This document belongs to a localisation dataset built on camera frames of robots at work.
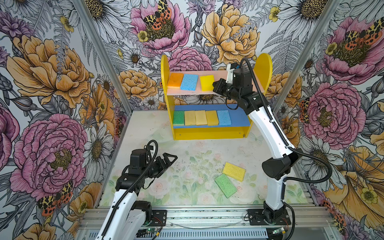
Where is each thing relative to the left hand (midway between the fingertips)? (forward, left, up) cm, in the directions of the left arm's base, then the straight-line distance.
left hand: (173, 166), depth 76 cm
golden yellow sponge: (+33, -22, 0) cm, 39 cm away
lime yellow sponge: (+3, -34, -15) cm, 37 cm away
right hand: (+28, -20, +27) cm, 43 cm away
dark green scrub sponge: (+32, -1, 0) cm, 32 cm away
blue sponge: (+33, -30, 0) cm, 44 cm away
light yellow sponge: (+33, -15, 0) cm, 36 cm away
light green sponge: (-5, -28, -14) cm, 31 cm away
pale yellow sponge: (+33, -8, 0) cm, 34 cm away
